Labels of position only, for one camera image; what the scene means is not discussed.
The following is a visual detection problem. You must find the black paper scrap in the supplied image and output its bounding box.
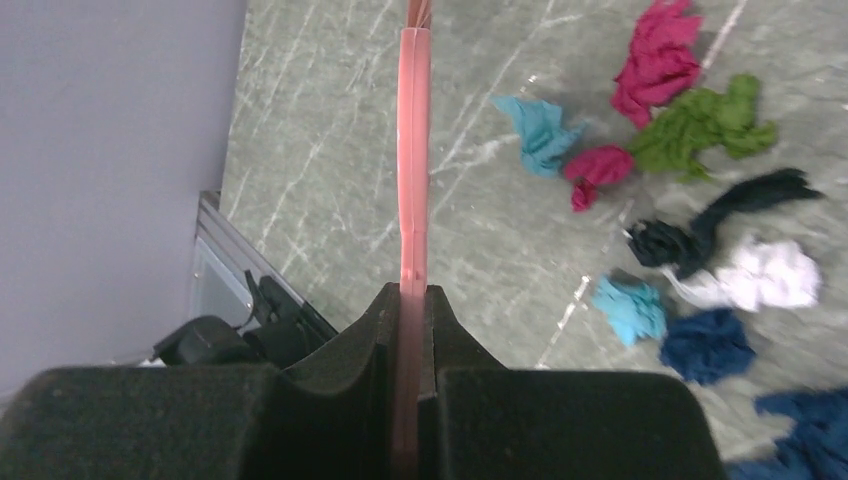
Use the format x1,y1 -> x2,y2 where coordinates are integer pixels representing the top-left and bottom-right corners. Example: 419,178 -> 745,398
626,168 -> 824,280

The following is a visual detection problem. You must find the dark blue paper scrap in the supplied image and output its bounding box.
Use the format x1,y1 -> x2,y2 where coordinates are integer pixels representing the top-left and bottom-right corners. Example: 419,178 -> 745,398
659,308 -> 756,386

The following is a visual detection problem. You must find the white paper scrap right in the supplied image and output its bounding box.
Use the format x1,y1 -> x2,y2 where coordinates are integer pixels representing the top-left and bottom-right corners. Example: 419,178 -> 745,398
661,236 -> 822,312

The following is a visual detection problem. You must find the light blue paper scrap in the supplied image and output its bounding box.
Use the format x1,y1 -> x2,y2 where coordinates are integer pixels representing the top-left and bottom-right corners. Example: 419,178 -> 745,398
492,96 -> 587,178

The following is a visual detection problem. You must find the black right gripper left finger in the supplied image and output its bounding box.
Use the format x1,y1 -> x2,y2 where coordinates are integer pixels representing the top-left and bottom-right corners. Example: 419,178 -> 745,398
1,283 -> 399,479

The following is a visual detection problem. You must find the small magenta paper scrap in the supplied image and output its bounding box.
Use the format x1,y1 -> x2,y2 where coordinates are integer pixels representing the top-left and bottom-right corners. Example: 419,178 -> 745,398
562,145 -> 634,212

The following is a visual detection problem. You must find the dark blue scrap pair right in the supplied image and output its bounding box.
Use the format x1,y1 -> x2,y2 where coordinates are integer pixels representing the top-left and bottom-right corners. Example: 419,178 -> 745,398
726,387 -> 847,480

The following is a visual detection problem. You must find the teal paper scrap right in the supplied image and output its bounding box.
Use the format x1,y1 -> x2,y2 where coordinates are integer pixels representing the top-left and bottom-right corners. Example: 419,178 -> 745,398
591,277 -> 667,346

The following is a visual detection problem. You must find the magenta paper scrap left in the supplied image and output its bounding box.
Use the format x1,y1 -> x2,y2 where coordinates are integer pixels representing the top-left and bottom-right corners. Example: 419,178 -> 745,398
610,0 -> 703,129

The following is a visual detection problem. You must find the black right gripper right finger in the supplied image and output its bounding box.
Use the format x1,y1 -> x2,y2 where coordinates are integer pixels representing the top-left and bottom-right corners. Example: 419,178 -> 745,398
419,285 -> 726,480

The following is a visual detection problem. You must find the pink plastic hand brush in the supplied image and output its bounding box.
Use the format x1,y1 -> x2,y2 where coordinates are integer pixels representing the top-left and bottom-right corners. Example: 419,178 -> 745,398
390,1 -> 432,479

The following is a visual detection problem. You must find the green paper scrap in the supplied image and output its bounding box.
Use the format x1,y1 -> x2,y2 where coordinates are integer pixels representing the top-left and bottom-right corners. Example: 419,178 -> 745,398
626,73 -> 778,182

